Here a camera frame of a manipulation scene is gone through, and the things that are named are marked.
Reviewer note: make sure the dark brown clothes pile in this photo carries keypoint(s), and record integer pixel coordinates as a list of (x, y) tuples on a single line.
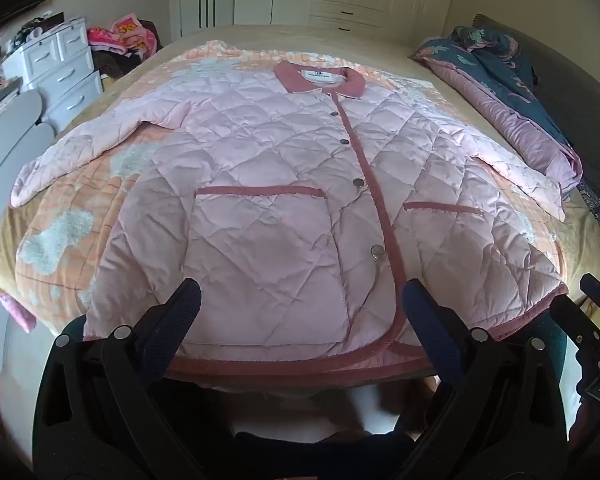
[(117, 66)]

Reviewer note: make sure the pink quilted jacket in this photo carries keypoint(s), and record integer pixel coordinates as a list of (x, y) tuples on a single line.
[(260, 185)]

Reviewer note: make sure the bed with tan sheet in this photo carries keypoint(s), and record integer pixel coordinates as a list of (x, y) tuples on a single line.
[(395, 55)]

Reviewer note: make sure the orange checked printed blanket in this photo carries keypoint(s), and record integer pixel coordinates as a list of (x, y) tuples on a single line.
[(80, 195)]

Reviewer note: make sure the white rounded footboard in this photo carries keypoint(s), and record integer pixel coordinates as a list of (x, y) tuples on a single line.
[(10, 170)]

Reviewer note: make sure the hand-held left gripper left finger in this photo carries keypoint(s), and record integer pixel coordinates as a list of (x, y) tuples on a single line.
[(180, 312)]

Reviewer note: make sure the person's dark clothing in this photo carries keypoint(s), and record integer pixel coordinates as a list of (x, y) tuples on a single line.
[(325, 457)]

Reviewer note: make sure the white drawer cabinet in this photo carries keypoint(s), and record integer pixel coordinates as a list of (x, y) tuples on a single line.
[(65, 75)]

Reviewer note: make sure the dark patterned cloth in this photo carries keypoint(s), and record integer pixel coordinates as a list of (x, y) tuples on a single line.
[(592, 202)]

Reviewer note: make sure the blue floral quilt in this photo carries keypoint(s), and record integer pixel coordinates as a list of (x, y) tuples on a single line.
[(505, 85)]

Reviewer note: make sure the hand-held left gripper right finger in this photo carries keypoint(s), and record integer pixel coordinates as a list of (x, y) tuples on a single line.
[(425, 322)]

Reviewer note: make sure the pink printed cloth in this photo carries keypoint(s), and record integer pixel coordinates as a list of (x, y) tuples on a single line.
[(130, 35)]

